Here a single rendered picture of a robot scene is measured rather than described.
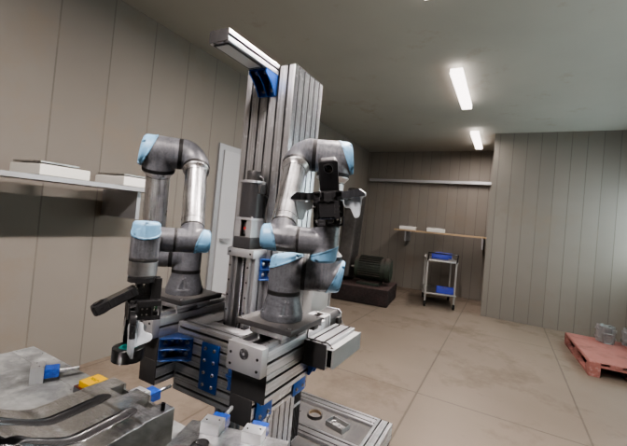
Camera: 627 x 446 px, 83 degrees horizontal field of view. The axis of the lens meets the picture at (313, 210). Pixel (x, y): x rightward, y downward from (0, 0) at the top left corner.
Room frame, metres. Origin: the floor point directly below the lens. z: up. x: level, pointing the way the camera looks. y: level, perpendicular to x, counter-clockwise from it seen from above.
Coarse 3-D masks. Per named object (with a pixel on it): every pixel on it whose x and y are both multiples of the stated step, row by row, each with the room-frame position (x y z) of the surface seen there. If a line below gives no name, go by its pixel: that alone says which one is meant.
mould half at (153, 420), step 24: (96, 384) 0.99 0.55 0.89; (48, 408) 0.87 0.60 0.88; (96, 408) 0.89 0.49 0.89; (120, 408) 0.89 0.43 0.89; (144, 408) 0.90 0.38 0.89; (168, 408) 0.91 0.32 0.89; (0, 432) 0.70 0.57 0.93; (24, 432) 0.73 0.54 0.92; (48, 432) 0.77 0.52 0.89; (72, 432) 0.79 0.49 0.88; (120, 432) 0.80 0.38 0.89; (144, 432) 0.84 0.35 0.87; (168, 432) 0.90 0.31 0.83
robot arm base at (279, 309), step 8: (272, 296) 1.23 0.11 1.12; (280, 296) 1.22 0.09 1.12; (288, 296) 1.22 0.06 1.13; (296, 296) 1.24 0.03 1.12; (264, 304) 1.27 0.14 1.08; (272, 304) 1.22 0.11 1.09; (280, 304) 1.21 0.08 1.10; (288, 304) 1.22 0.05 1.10; (296, 304) 1.24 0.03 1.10; (264, 312) 1.23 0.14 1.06; (272, 312) 1.21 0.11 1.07; (280, 312) 1.21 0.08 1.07; (288, 312) 1.22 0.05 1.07; (296, 312) 1.23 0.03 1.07; (272, 320) 1.21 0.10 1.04; (280, 320) 1.20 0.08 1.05; (288, 320) 1.21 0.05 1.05; (296, 320) 1.23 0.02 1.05
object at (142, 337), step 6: (138, 324) 0.96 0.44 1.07; (138, 330) 0.96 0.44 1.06; (144, 330) 0.97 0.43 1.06; (138, 336) 0.96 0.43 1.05; (144, 336) 0.96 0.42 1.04; (150, 336) 0.97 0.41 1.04; (132, 342) 0.94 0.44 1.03; (138, 342) 0.95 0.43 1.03; (144, 342) 0.96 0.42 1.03; (132, 348) 0.94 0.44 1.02; (132, 354) 0.94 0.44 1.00
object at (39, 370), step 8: (32, 368) 1.12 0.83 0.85; (40, 368) 1.13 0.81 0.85; (48, 368) 1.16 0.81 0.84; (56, 368) 1.16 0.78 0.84; (64, 368) 1.19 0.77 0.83; (72, 368) 1.20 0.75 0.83; (32, 376) 1.12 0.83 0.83; (40, 376) 1.13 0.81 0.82; (48, 376) 1.15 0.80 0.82; (56, 376) 1.16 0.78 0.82; (32, 384) 1.12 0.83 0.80
